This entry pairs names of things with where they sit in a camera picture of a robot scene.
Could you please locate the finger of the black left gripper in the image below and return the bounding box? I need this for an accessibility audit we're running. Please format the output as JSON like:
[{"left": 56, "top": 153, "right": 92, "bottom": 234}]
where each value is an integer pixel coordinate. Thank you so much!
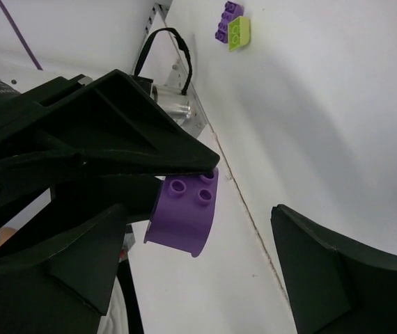
[
  {"left": 0, "top": 70, "right": 219, "bottom": 175},
  {"left": 0, "top": 175, "right": 162, "bottom": 257}
]

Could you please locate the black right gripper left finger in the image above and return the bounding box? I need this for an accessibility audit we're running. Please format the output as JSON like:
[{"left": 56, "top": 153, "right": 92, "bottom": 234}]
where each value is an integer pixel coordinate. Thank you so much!
[{"left": 0, "top": 205, "right": 126, "bottom": 333}]

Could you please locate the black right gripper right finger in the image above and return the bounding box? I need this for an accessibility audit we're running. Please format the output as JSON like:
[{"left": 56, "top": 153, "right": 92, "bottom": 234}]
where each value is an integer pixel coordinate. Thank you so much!
[{"left": 271, "top": 205, "right": 397, "bottom": 333}]

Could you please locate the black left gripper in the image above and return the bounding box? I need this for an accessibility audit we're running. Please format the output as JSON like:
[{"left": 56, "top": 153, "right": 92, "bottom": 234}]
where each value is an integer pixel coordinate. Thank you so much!
[{"left": 0, "top": 74, "right": 91, "bottom": 220}]

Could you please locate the purple round lego piece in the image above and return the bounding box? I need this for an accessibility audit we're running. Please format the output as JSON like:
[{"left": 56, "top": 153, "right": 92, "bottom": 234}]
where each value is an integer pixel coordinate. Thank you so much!
[{"left": 143, "top": 168, "right": 219, "bottom": 257}]

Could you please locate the purple rectangular lego brick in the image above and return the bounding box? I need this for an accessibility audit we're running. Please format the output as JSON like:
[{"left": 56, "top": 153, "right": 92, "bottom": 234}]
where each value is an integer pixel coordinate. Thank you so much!
[{"left": 215, "top": 1, "right": 244, "bottom": 44}]

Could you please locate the green lego brick near purple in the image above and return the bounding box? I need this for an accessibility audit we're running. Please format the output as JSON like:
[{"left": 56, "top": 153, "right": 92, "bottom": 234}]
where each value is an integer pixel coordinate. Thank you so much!
[{"left": 228, "top": 16, "right": 251, "bottom": 51}]

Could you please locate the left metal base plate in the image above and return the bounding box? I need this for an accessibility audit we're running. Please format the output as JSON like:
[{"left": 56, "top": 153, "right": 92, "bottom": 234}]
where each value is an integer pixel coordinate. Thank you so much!
[{"left": 132, "top": 55, "right": 213, "bottom": 140}]

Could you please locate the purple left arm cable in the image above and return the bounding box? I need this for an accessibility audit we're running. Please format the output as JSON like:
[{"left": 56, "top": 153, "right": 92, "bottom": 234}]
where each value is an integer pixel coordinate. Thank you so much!
[{"left": 0, "top": 0, "right": 45, "bottom": 71}]

